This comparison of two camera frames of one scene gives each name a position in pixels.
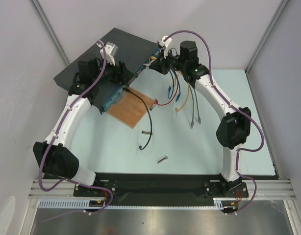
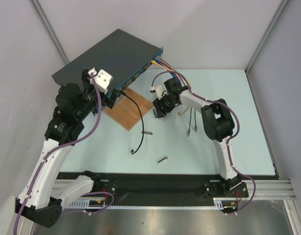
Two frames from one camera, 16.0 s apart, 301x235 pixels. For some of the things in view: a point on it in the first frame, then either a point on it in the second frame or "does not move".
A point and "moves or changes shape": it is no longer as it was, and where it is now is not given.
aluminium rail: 268,189 does not move
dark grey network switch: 134,53 does not move
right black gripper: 163,65 → 160,107
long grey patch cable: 192,122 moves or changes shape
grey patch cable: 199,117 → 184,83
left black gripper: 121,75 → 107,101
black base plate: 151,188 does not move
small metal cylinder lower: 165,157 does not move
